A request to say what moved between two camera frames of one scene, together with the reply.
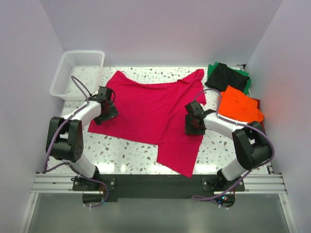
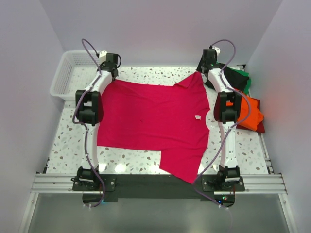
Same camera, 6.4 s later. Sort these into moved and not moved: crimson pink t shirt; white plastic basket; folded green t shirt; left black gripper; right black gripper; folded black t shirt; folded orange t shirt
Moved: left black gripper; right black gripper; crimson pink t shirt
Not moved: folded orange t shirt; white plastic basket; folded green t shirt; folded black t shirt
